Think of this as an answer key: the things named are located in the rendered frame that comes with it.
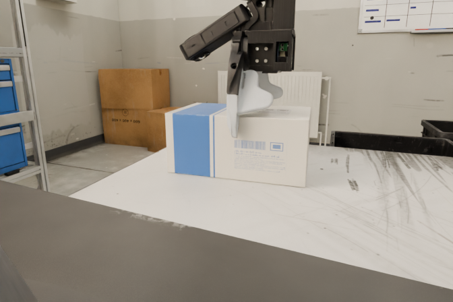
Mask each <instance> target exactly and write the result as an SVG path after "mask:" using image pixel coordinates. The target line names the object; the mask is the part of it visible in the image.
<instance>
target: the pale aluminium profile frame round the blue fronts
mask: <svg viewBox="0 0 453 302"><path fill-rule="evenodd" d="M10 5H11V14H12V18H13V26H14V32H15V36H16V44H17V48H22V49H23V54H24V57H19V62H20V71H21V75H19V76H14V81H15V82H22V83H23V89H24V97H25V101H26V110H27V111H22V112H18V113H10V114H4V115H0V127H1V126H5V125H12V124H16V123H23V122H27V121H28V123H29V128H30V136H31V141H32V142H30V143H27V144H25V149H26V150H27V149H30V148H32V149H33V154H34V162H32V161H28V166H25V167H22V168H20V169H21V170H18V169H16V170H13V171H10V172H7V173H4V176H2V177H0V180H2V181H6V182H10V183H14V182H16V181H19V180H22V179H25V178H27V177H31V176H33V175H36V178H37V180H38V187H37V188H35V187H33V188H35V189H40V190H43V191H48V192H51V190H50V185H49V176H48V171H47V162H46V157H45V152H44V143H43V138H42V129H41V124H40V115H39V110H38V101H37V96H36V88H35V83H34V74H33V68H32V60H31V54H30V46H29V41H28V32H27V27H26V18H25V13H24V4H23V0H10ZM26 48H27V52H28V57H27V56H26Z"/></svg>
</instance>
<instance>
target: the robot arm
mask: <svg viewBox="0 0 453 302"><path fill-rule="evenodd" d="M244 1H247V5H246V6H244V5H243V4H240V5H238V6H236V7H235V8H234V9H232V10H231V11H230V12H228V13H226V14H225V15H223V16H222V17H221V18H219V19H217V20H216V21H215V22H213V23H212V24H210V25H209V26H207V27H206V28H204V29H203V30H201V31H200V32H198V33H197V34H194V35H193V36H191V37H189V38H188V39H187V40H186V41H185V42H184V43H182V44H180V45H179V48H180V49H181V52H182V53H183V56H184V57H185V59H186V60H188V61H195V62H196V61H201V60H202V59H205V58H206V57H207V56H208V55H210V53H211V52H213V51H215V50H216V49H218V48H219V47H221V46H222V45H224V44H226V43H227V42H228V41H230V40H231V54H230V57H229V66H228V75H227V87H226V93H227V97H226V118H227V125H228V128H229V131H230V133H231V135H232V137H233V138H237V134H238V129H239V116H240V115H242V114H246V113H251V112H255V111H260V110H264V109H267V108H269V107H270V106H271V105H272V103H273V99H277V98H280V97H281V96H282V95H283V90H282V88H281V87H279V86H276V85H274V84H272V83H270V81H269V77H268V74H269V73H278V72H282V71H292V70H294V64H295V38H296V34H295V30H294V29H295V2H296V0H244ZM264 1H265V5H264V6H263V3H262V2H264ZM248 8H249V9H248ZM251 13H252V15H253V16H252V15H251ZM0 302H38V300H37V298H36V297H35V296H34V294H33V293H32V291H31V290H30V288H29V287H28V285H27V284H26V283H25V281H24V279H23V278H22V277H21V275H20V273H19V272H18V271H17V270H16V268H15V266H14V265H13V264H12V262H11V260H10V259H9V258H8V256H7V255H6V253H5V252H4V250H3V249H2V247H1V246H0Z"/></svg>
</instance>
